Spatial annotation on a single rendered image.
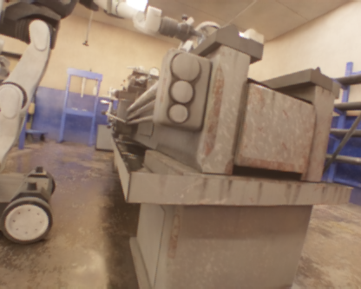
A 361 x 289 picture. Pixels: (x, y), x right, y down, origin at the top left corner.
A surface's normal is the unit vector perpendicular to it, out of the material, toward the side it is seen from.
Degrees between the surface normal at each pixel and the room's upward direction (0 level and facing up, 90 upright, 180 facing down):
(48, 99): 90
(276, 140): 90
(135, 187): 90
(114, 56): 90
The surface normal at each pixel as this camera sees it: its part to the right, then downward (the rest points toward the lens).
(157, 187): 0.36, 0.12
